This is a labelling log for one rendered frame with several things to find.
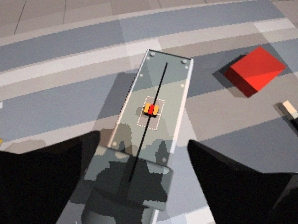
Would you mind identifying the red rectangular block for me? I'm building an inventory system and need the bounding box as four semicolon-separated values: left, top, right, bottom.
223;46;287;98

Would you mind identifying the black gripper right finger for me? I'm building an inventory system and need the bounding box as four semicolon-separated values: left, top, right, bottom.
187;139;298;224

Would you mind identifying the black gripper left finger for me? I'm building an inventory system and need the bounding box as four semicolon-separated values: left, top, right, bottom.
0;130;101;224

